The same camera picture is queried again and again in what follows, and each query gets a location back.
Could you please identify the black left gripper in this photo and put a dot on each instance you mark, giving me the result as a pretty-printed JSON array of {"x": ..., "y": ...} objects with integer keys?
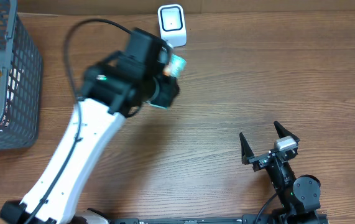
[{"x": 167, "y": 92}]

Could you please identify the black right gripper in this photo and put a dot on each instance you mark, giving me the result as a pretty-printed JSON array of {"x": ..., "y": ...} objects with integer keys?
[{"x": 267, "y": 156}]

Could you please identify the teal wipes packet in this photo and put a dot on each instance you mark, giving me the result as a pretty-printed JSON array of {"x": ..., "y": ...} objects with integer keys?
[{"x": 175, "y": 67}]

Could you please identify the orange small box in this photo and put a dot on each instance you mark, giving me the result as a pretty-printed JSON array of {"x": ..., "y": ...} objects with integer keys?
[{"x": 167, "y": 70}]

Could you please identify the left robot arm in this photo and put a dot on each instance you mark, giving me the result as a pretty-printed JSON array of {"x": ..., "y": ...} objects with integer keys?
[{"x": 112, "y": 91}]

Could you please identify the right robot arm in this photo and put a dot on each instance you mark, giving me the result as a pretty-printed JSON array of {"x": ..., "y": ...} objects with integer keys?
[{"x": 296, "y": 199}]

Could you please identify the white barcode scanner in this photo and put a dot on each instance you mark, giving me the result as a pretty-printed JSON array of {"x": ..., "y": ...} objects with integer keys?
[{"x": 172, "y": 24}]

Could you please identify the grey plastic mesh basket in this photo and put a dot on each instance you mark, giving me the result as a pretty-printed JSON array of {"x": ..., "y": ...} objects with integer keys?
[{"x": 21, "y": 66}]

